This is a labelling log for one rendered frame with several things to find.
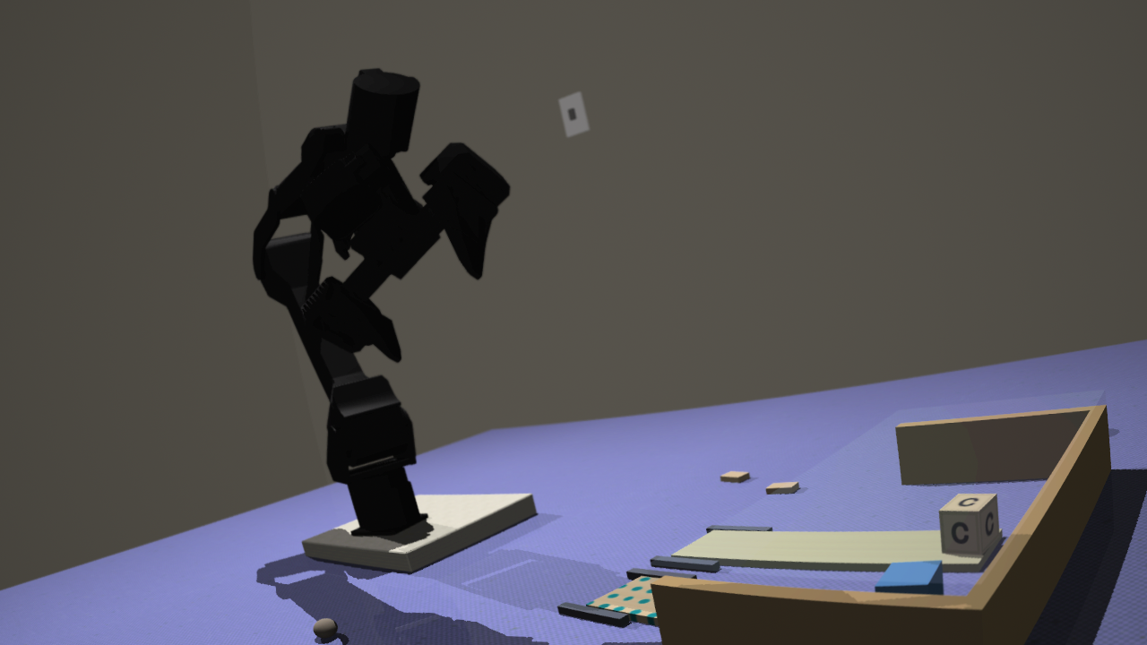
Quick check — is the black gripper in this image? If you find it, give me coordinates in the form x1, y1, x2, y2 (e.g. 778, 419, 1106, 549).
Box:
301, 142, 512, 363

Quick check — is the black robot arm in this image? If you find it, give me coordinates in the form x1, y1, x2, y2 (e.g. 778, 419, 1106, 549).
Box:
253, 68, 428, 536

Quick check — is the tan sphere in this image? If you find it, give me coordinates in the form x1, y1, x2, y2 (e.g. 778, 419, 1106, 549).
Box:
314, 617, 338, 639

